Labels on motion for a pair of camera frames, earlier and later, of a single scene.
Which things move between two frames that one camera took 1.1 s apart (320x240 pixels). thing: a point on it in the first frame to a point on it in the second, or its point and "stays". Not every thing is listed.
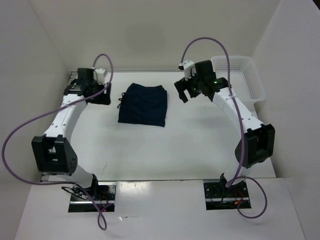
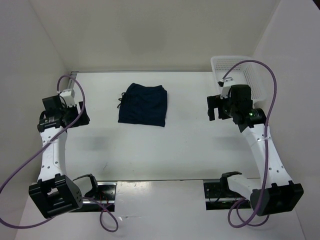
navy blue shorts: [143, 105] stays
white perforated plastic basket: [246, 83] stays
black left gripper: [104, 98] to [83, 119]
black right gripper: [180, 84] to [216, 101]
